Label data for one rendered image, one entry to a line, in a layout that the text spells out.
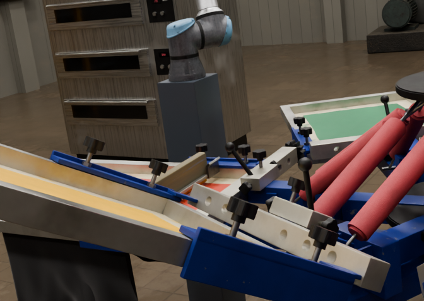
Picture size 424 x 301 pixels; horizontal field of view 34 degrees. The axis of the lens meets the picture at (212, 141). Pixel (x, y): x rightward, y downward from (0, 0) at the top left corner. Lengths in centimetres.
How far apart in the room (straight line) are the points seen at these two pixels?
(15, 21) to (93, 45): 530
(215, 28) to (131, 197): 142
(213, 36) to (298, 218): 153
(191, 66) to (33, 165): 145
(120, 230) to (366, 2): 1122
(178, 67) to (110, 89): 315
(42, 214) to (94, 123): 524
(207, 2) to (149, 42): 273
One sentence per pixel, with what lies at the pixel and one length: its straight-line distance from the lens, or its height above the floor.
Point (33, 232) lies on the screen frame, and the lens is 206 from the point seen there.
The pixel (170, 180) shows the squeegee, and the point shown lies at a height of 104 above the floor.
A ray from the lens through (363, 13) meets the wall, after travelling 1202.
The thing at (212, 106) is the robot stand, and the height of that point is 108.
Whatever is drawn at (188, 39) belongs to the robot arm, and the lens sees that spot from 274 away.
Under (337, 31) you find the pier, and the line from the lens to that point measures 1203.
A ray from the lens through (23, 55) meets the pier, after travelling 1117.
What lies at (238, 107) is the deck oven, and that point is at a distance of 603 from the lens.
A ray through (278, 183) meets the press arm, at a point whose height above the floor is 104.
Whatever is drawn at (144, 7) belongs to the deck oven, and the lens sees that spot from 549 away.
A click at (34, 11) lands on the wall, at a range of 1165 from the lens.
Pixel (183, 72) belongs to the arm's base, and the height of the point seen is 124.
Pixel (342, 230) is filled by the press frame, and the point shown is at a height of 105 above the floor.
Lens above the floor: 165
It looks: 15 degrees down
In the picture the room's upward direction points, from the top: 7 degrees counter-clockwise
